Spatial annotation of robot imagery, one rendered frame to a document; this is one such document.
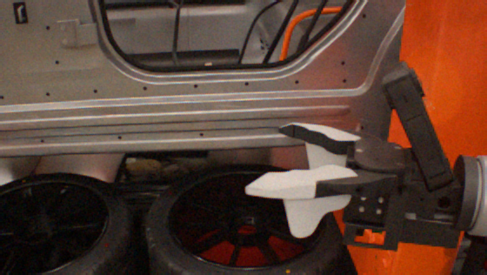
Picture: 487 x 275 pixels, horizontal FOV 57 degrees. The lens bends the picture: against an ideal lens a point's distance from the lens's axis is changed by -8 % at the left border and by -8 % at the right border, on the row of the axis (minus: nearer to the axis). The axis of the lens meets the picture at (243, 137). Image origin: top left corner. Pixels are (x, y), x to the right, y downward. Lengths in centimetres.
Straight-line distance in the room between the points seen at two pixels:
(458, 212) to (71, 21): 111
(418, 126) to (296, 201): 12
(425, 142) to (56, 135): 120
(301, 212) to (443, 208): 14
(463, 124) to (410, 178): 54
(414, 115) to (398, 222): 10
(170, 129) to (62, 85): 34
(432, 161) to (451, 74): 48
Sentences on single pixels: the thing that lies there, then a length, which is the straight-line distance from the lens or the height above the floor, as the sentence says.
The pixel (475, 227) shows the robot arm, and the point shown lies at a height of 120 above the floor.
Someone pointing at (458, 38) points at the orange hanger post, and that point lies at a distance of 88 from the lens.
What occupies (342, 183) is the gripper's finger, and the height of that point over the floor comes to 125.
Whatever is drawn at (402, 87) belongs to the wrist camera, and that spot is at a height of 132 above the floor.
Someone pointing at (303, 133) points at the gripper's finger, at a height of 123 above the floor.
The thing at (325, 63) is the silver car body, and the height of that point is 100.
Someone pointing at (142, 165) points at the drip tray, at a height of 1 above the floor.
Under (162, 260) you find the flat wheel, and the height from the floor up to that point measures 49.
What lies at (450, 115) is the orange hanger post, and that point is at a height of 110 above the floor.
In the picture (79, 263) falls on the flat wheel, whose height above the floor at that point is 50.
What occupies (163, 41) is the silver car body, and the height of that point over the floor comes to 86.
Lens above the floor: 146
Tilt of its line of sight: 29 degrees down
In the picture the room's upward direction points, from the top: straight up
